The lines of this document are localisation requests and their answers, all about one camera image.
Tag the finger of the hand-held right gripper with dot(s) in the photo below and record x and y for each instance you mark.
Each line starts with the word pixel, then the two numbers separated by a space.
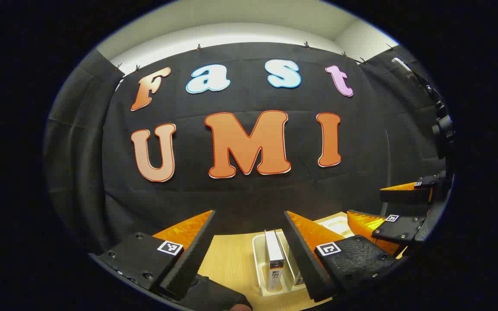
pixel 404 196
pixel 400 229

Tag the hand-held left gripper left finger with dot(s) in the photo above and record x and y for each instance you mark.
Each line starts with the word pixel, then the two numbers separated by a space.
pixel 193 259

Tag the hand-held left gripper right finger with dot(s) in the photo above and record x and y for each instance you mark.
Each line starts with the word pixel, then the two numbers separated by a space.
pixel 303 259

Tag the portrait cover book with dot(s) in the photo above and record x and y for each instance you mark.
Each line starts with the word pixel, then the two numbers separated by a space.
pixel 274 255

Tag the black schoolbag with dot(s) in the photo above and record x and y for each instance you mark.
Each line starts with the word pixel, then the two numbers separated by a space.
pixel 214 296

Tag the white plastic bookshelf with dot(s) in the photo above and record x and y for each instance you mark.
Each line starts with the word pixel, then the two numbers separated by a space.
pixel 258 268

